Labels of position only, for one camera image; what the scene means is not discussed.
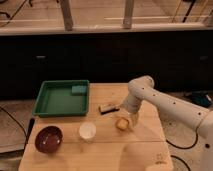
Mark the green sponge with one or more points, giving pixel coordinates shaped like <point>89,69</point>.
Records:
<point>79,90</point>

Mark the black white eraser block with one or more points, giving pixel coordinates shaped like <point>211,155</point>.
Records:
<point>104,109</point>

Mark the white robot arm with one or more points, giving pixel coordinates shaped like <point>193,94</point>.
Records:
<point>197,118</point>

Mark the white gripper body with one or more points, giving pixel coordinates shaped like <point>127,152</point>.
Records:
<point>132,103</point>

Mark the dark red bowl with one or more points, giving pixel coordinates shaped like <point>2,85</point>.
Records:
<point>49,139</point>

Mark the green plastic tray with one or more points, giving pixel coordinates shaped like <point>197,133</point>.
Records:
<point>56,100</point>

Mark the white paper cup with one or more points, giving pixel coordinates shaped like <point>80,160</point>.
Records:
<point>87,131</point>

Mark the red orange apple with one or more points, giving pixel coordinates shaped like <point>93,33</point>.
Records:
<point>122,124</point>

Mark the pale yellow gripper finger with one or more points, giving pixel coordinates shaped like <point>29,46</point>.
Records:
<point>133,120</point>

